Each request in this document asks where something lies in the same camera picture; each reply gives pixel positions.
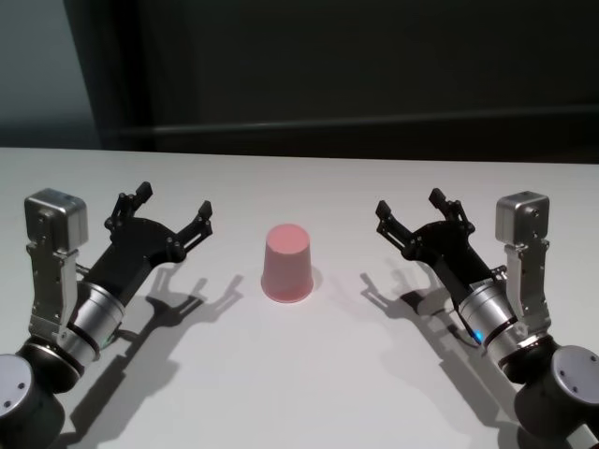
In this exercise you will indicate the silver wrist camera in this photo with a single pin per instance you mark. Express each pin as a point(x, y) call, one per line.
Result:
point(54, 243)
point(526, 248)

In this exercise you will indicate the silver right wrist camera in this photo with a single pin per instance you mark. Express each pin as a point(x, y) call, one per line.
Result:
point(526, 248)

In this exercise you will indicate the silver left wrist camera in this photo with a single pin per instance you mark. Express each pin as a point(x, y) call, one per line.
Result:
point(54, 243)

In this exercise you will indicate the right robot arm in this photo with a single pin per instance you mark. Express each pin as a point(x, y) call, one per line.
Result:
point(524, 346)

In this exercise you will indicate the pink plastic cup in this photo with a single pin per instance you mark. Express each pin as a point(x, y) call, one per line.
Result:
point(286, 266)

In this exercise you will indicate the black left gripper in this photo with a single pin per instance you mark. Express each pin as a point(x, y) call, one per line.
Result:
point(128, 257)

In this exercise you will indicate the thin grey horizontal frame rail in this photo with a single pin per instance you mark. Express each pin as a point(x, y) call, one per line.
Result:
point(351, 131)

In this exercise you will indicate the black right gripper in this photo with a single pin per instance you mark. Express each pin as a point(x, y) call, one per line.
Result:
point(449, 255)

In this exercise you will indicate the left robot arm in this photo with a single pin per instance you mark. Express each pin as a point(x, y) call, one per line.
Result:
point(70, 337)

